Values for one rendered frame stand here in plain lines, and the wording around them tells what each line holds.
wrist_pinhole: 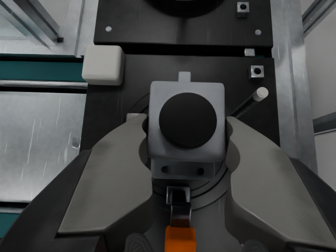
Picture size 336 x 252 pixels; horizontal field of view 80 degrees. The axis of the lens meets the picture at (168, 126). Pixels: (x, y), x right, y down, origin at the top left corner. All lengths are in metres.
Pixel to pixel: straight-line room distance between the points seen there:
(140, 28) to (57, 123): 0.18
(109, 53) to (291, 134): 0.24
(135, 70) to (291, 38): 0.22
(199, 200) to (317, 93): 0.31
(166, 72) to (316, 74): 0.30
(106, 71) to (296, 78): 0.24
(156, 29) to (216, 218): 0.25
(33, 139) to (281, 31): 0.39
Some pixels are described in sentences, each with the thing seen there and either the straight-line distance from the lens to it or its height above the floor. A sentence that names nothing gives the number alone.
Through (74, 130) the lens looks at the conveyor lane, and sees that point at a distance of 0.33.
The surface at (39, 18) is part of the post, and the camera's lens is 0.32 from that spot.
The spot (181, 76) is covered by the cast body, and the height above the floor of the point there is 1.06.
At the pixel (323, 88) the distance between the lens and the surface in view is 0.47.
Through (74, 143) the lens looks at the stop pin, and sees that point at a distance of 0.27.
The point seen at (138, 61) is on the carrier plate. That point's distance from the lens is 0.28.
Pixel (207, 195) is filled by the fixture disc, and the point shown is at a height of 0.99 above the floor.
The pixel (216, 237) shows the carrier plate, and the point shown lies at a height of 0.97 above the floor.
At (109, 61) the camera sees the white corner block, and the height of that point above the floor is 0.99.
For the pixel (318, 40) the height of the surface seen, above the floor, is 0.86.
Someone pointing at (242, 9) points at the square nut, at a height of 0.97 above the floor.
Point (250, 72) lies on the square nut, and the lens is 0.28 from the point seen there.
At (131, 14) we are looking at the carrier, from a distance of 0.32.
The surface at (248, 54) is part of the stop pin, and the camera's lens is 0.30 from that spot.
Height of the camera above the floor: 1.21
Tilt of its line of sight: 78 degrees down
